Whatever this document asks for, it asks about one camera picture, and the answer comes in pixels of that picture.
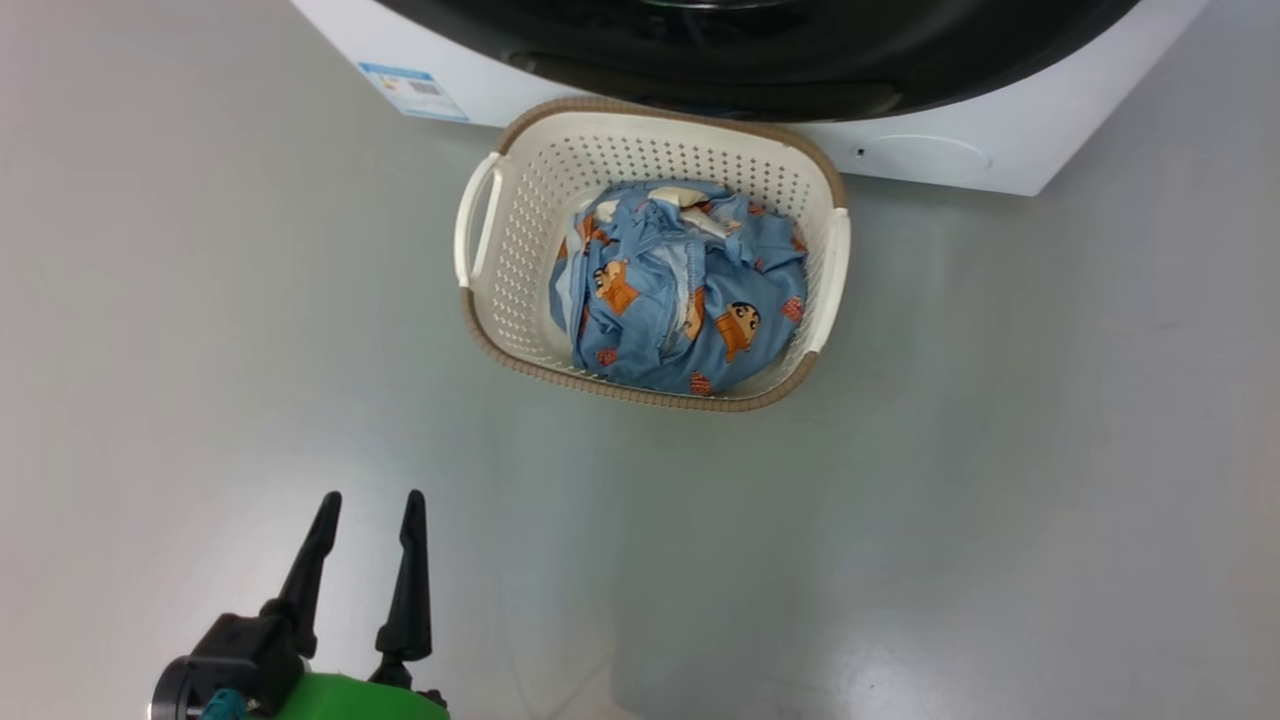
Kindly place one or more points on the black round washer door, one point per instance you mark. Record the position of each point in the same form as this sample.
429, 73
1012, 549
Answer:
760, 60

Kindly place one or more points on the white front-load washing machine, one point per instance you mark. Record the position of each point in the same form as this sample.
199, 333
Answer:
1000, 150

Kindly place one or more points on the round white filter cover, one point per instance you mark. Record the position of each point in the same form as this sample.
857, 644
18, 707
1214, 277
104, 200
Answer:
930, 160

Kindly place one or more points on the blue cartoon print garment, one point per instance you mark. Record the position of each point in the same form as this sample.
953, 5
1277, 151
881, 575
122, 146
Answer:
740, 355

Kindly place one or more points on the blue energy label sticker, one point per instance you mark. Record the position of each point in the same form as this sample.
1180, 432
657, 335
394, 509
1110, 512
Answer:
412, 92

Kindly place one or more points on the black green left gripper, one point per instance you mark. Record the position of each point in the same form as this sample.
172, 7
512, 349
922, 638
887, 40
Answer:
250, 665

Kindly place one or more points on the cream perforated laundry basket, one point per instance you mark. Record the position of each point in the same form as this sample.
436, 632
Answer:
520, 250

